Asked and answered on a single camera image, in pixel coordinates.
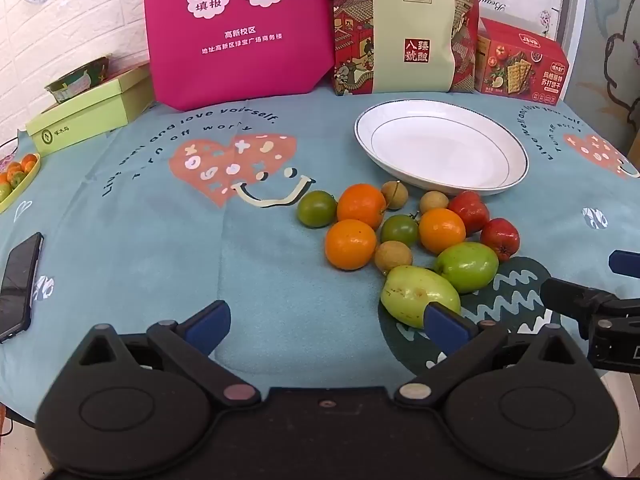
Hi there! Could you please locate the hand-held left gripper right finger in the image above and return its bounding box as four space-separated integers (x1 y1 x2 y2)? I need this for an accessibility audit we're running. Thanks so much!
394 301 596 408

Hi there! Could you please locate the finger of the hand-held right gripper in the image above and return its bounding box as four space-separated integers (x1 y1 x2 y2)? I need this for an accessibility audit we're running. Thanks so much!
539 277 623 323
608 249 640 279

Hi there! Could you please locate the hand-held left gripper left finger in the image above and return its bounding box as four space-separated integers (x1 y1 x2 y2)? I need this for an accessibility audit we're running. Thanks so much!
65 300 262 408

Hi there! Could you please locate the large green jujube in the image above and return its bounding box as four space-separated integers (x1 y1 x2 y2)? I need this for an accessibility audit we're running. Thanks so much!
380 265 462 330

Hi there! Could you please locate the small green jujube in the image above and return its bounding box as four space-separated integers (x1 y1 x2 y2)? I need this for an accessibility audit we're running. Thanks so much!
434 242 500 294

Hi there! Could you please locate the brown longan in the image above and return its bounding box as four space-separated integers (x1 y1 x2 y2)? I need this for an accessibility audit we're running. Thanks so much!
374 241 413 275
419 190 450 215
381 181 409 211

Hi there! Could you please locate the orange tangerine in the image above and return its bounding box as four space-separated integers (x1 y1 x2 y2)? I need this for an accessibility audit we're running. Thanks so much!
418 208 467 255
325 219 378 271
336 183 387 231

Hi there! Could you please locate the red wax apple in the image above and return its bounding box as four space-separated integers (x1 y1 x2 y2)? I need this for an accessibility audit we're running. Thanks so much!
447 190 491 237
480 218 521 262

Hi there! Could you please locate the green tangerine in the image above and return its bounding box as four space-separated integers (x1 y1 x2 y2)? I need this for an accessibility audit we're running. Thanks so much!
380 214 419 248
297 190 338 228

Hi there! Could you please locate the white plate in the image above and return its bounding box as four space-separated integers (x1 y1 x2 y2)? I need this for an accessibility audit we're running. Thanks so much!
354 100 529 197

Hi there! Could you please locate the printed teal tablecloth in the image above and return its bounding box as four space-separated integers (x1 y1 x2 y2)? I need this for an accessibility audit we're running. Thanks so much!
0 91 640 413

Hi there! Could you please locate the black smartphone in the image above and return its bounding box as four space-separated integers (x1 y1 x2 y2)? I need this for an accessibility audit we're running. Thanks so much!
0 232 44 343

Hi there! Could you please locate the red cracker box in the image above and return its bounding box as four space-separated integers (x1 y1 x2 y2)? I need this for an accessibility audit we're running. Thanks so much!
475 17 571 107

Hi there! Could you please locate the yellow-green tray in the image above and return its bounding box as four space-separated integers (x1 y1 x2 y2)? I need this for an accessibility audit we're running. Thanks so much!
0 152 42 215

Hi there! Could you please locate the light green box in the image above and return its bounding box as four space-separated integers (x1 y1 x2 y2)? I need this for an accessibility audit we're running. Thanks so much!
25 62 156 157

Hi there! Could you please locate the pink tote bag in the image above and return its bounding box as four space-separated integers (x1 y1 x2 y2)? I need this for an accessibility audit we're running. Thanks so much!
143 0 337 112

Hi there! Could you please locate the green patterned bowl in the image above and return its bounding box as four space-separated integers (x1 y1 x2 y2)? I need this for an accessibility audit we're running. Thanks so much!
45 56 112 104

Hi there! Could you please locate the green patterned gift bag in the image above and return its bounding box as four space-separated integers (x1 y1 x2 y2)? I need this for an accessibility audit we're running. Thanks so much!
331 0 481 97

